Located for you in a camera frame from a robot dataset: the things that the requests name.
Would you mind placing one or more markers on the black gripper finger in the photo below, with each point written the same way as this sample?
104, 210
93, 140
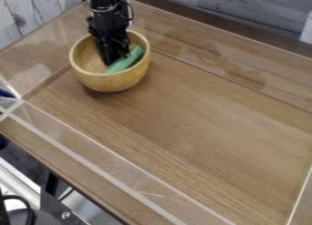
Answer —
105, 50
120, 49

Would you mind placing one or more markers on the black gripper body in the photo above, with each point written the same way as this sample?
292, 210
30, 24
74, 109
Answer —
109, 23

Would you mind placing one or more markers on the green rectangular block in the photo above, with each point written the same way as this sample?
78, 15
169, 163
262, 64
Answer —
125, 62

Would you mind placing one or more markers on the brown wooden bowl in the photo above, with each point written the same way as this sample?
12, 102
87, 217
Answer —
90, 69

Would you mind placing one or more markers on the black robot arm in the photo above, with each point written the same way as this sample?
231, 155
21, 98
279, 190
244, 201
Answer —
104, 0

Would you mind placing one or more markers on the black table leg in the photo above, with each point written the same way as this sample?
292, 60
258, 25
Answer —
53, 184

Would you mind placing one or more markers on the clear acrylic tray enclosure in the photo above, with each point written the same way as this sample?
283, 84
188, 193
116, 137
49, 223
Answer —
204, 146

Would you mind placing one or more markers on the black metal bracket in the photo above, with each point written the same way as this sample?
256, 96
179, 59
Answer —
55, 213

